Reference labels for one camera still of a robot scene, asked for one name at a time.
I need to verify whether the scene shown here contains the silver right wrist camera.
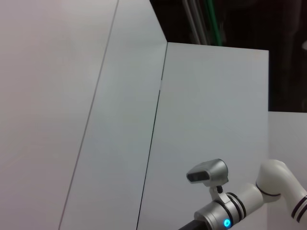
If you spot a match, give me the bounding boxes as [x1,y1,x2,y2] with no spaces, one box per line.
[186,158,229,204]

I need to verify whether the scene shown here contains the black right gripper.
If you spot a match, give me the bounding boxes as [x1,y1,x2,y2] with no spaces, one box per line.
[178,217,209,230]

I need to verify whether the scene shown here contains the grey ceiling pipe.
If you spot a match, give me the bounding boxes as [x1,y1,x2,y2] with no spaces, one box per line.
[183,0,201,46]

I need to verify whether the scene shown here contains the green ceiling cable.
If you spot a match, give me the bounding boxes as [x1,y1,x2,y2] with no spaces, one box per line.
[206,0,223,46]

